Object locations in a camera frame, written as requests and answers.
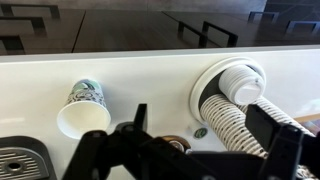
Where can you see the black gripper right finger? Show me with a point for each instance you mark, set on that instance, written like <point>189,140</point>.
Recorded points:
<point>286,150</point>

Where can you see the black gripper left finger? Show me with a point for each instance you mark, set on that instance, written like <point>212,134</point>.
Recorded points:
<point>100,150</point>

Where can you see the patterned paper cup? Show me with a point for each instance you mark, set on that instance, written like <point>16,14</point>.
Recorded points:
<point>84,115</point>

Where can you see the brown coffee pod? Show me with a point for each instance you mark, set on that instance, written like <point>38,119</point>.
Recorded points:
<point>176,140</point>

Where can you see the black coffee machine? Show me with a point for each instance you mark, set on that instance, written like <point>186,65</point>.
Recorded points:
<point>20,160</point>

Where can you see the white round cup tray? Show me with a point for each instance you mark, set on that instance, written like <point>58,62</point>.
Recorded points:
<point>196,96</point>

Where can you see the tall stack of paper cups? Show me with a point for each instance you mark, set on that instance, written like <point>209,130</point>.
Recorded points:
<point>280,115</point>
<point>226,123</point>

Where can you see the dark wood base cabinets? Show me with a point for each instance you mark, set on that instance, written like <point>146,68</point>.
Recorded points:
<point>126,30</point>

